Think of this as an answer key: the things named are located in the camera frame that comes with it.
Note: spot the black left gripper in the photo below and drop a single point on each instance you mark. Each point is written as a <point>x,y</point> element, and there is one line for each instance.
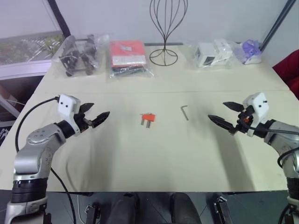
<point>81,122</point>

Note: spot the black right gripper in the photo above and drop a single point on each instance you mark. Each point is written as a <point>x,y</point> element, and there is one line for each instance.
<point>244,124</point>

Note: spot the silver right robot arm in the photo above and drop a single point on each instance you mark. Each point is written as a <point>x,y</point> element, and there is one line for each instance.
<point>273,140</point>

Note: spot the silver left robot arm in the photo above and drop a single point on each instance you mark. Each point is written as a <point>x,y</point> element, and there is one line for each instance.
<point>35,140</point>

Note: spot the metal hex key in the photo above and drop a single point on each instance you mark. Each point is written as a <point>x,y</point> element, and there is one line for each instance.
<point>185,113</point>

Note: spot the small orange plastic part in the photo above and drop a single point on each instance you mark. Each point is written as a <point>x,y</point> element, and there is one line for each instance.
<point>148,116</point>

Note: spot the clear bag of black parts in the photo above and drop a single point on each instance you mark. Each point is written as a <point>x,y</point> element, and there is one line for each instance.
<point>77,56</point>

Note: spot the clear bag with white boxes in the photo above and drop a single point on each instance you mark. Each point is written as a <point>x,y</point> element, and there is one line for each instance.
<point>210,54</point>

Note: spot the clear bag with purple item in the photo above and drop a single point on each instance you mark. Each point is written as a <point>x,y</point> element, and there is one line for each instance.
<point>248,51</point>

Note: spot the clear bag with red package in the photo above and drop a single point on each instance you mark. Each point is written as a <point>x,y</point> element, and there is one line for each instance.
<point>127,54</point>

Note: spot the red fabric seat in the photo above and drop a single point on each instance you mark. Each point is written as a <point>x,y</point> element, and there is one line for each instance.
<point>288,70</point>

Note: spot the black diagonal pole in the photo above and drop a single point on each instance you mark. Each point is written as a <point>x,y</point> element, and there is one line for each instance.
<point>61,18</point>

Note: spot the dark grey diagonal pole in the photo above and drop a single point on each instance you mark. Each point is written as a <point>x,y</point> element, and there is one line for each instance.
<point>276,25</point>

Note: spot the dark rounded shape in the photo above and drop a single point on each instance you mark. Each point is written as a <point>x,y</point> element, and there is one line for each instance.
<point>184,208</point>

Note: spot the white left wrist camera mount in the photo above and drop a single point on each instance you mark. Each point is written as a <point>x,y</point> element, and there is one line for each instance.
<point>67,105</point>

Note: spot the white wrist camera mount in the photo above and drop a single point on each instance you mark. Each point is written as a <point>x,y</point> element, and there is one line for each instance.
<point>258,106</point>
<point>67,105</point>

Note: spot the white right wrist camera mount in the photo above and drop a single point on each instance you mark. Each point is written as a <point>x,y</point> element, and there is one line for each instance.
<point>258,106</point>

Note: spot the grey window frame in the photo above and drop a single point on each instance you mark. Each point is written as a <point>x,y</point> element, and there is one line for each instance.
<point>23,68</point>

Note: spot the black metal bracket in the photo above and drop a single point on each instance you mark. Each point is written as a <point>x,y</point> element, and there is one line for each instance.
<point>92,213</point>
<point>223,210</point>

